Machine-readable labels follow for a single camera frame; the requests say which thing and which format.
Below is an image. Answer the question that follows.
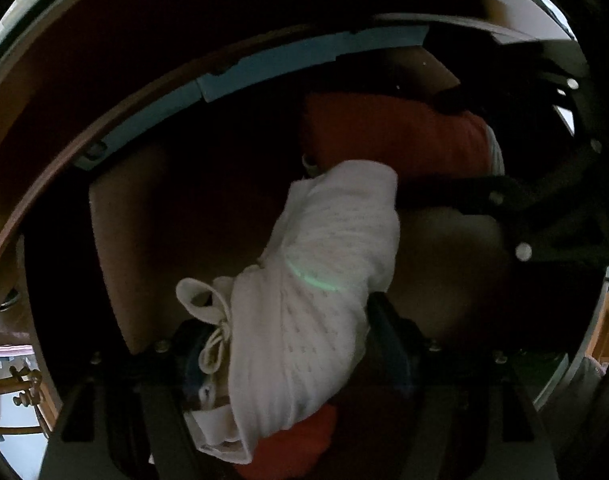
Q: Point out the wooden coat rack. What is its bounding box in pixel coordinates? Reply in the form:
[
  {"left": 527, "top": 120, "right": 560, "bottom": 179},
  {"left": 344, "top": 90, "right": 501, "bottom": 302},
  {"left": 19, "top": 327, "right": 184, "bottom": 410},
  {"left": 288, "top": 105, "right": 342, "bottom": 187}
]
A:
[{"left": 0, "top": 364, "right": 54, "bottom": 442}]

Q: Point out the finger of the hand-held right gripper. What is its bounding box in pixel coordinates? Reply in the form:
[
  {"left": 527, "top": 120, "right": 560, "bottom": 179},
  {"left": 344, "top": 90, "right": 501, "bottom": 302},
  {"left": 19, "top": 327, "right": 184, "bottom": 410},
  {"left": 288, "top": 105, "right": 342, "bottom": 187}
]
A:
[
  {"left": 397, "top": 172, "right": 535, "bottom": 264},
  {"left": 432, "top": 41, "right": 586, "bottom": 117}
]

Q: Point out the blue tape strip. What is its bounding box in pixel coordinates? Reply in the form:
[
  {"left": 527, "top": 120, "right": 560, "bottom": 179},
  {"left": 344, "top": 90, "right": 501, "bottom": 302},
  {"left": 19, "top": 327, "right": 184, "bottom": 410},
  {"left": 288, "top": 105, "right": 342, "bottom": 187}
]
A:
[{"left": 73, "top": 24, "right": 431, "bottom": 172}]

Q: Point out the pale pink knit garment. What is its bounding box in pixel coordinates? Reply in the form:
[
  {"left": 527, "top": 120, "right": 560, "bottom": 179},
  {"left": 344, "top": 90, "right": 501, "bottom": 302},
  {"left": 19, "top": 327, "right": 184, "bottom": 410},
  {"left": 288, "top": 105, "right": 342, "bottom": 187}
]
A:
[{"left": 175, "top": 159, "right": 402, "bottom": 465}]

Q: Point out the wooden desk drawer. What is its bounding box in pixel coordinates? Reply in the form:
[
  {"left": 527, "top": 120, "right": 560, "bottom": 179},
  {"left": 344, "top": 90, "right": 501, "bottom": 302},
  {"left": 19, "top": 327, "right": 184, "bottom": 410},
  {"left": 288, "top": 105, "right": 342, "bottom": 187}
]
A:
[{"left": 14, "top": 44, "right": 605, "bottom": 412}]

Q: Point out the bright red cloth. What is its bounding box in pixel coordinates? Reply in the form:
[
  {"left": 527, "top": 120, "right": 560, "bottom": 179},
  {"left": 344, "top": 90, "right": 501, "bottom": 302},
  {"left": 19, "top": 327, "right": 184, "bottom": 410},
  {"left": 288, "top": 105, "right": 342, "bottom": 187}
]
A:
[{"left": 233, "top": 400, "right": 338, "bottom": 480}]

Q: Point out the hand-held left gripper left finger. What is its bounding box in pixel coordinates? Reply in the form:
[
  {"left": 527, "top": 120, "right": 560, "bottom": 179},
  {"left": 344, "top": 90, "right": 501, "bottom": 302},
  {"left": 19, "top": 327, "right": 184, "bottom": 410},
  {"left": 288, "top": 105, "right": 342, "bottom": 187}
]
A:
[{"left": 38, "top": 321, "right": 211, "bottom": 480}]

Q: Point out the large dark red garment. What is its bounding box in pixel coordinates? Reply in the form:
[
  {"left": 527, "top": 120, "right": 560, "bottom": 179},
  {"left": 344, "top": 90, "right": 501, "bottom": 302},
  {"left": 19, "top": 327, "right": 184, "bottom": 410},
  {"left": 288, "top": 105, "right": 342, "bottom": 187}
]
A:
[{"left": 299, "top": 92, "right": 493, "bottom": 182}]

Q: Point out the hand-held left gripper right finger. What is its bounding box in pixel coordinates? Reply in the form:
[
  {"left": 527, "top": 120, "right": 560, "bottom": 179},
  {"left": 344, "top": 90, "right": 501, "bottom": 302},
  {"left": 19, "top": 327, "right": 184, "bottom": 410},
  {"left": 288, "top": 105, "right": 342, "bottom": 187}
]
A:
[{"left": 365, "top": 293, "right": 560, "bottom": 480}]

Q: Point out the shiny silver object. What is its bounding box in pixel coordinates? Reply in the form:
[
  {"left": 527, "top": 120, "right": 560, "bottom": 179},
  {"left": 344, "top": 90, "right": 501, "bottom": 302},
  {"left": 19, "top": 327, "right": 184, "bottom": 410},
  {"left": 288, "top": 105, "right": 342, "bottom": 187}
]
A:
[{"left": 487, "top": 126, "right": 506, "bottom": 177}]

